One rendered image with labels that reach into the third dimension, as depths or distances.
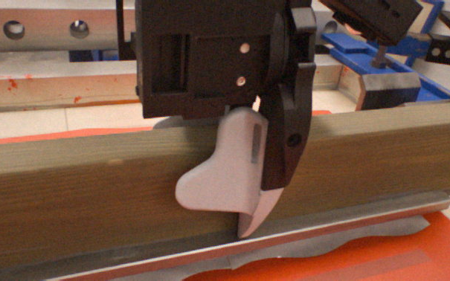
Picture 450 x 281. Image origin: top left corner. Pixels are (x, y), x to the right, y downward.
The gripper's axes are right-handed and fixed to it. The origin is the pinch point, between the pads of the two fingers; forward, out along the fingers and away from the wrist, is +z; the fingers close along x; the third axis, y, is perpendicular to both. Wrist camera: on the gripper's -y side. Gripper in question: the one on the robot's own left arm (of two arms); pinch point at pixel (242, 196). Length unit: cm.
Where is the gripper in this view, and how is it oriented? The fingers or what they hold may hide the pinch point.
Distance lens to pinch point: 28.7
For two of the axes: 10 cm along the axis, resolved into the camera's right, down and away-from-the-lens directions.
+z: -0.9, 8.4, 5.3
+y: -9.3, 1.2, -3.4
